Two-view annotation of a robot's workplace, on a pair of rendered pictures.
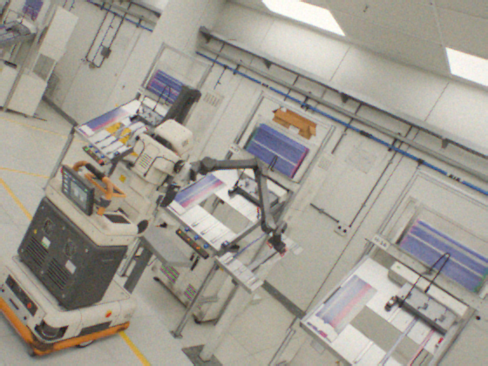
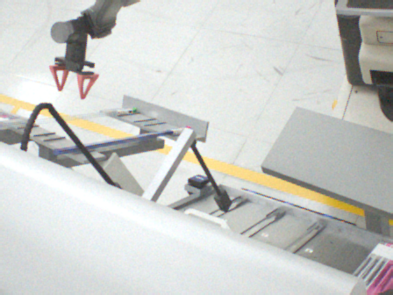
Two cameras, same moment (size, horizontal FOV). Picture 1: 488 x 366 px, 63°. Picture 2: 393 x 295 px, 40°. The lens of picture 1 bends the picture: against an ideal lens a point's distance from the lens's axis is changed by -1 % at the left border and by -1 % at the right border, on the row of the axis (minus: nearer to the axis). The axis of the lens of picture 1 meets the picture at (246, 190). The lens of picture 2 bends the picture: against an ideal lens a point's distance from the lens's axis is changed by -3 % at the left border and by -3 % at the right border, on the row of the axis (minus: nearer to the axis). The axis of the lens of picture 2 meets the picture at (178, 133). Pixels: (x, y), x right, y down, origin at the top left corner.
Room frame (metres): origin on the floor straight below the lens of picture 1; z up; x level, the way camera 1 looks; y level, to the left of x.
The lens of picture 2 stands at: (3.55, 0.28, 1.93)
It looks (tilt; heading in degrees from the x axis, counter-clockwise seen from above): 47 degrees down; 202
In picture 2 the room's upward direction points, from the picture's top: 30 degrees counter-clockwise
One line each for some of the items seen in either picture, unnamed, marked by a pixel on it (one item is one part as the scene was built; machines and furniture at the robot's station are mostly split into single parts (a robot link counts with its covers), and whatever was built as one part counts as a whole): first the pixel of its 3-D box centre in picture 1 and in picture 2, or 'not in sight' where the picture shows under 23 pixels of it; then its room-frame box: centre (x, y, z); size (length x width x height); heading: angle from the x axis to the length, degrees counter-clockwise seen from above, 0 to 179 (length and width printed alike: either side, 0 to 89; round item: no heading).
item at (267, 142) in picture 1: (278, 150); not in sight; (3.32, -0.07, 1.52); 0.51 x 0.13 x 0.27; 58
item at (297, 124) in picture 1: (301, 124); not in sight; (3.63, -0.13, 1.82); 0.68 x 0.30 x 0.20; 58
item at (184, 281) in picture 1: (211, 269); not in sight; (3.45, -0.08, 0.31); 0.70 x 0.65 x 0.62; 58
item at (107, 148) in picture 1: (126, 159); not in sight; (4.06, 1.23, 0.66); 1.01 x 0.73 x 1.31; 148
